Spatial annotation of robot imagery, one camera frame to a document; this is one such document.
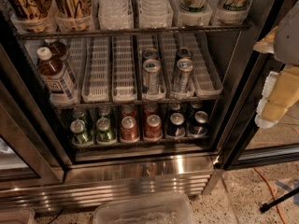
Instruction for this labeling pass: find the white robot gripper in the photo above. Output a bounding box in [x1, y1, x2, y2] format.
[253, 1, 299, 129]

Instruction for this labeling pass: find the white empty shelf tray right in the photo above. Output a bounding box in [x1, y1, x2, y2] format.
[181, 32, 223, 97]

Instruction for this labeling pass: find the white empty shelf tray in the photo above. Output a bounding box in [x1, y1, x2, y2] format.
[112, 35, 137, 103]
[82, 37, 110, 103]
[181, 32, 223, 97]

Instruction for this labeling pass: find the silver slim can right front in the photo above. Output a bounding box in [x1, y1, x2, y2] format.
[173, 58, 193, 93]

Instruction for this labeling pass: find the silver slim can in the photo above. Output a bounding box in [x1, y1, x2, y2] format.
[142, 59, 161, 95]
[173, 58, 193, 93]
[142, 48, 158, 62]
[176, 47, 192, 61]

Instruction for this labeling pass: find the silver slim can right rear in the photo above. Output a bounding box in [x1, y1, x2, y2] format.
[176, 47, 192, 61]

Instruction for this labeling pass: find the blue soda can front right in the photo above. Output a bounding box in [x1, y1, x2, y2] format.
[189, 111, 208, 136]

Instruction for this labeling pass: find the blue soda can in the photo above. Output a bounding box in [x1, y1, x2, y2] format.
[189, 111, 208, 136]
[166, 113, 185, 139]

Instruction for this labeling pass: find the blue soda can front left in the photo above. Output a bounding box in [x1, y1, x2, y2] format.
[166, 113, 185, 139]

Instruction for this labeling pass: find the silver slim can left front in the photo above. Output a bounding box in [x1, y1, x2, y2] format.
[142, 59, 161, 95]

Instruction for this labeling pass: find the silver slim can left rear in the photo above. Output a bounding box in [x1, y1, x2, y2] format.
[142, 48, 158, 62]

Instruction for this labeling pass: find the red soda can front right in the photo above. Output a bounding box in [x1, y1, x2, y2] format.
[144, 115, 163, 139]

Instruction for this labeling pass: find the red soda can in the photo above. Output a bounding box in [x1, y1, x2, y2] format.
[144, 115, 163, 139]
[121, 116, 139, 141]

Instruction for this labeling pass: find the white empty shelf tray middle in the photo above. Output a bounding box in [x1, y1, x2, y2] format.
[112, 35, 137, 103]

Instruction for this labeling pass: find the red soda can front left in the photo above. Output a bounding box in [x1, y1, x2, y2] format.
[121, 116, 139, 141]

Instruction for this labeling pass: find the stainless steel fridge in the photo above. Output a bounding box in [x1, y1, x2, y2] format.
[0, 0, 298, 212]

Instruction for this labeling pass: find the white empty shelf tray left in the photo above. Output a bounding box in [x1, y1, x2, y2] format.
[82, 37, 110, 103]

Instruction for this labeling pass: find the green soda can front right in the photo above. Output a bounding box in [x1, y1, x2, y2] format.
[96, 118, 116, 144]

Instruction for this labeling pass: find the green soda can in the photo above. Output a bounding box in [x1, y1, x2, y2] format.
[70, 119, 93, 145]
[96, 118, 116, 144]

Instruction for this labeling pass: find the green soda can front left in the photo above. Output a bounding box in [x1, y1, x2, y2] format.
[70, 119, 93, 145]

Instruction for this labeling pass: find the brown patterned can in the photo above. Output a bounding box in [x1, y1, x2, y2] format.
[55, 0, 93, 19]
[8, 0, 52, 21]

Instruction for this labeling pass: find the brown patterned can far left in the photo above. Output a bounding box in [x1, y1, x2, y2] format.
[8, 0, 52, 21]

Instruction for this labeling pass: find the clear water bottle right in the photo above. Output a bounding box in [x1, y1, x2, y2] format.
[140, 0, 172, 28]

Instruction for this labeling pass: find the clear water bottle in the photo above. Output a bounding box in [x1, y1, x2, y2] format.
[98, 0, 134, 30]
[140, 0, 172, 28]

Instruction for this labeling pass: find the black tripod leg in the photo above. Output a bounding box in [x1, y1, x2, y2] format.
[260, 188, 299, 213]

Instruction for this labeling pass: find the clear water bottle left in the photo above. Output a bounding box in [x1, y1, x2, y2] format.
[98, 0, 134, 30]

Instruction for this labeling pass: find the clear plastic bin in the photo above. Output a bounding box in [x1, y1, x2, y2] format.
[93, 192, 195, 224]

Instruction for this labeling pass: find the brown tea bottle front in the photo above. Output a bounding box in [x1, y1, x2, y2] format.
[36, 47, 75, 101]

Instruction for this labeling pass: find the brown tea bottle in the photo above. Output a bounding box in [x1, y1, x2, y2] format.
[45, 39, 77, 82]
[36, 47, 75, 101]

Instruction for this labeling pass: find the brown tea bottle rear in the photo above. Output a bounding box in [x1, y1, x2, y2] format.
[45, 39, 77, 82]

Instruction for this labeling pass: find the clear plastic bin corner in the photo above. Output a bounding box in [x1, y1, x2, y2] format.
[0, 209, 36, 224]

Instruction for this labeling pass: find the orange cable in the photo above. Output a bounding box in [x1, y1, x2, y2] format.
[252, 166, 288, 224]

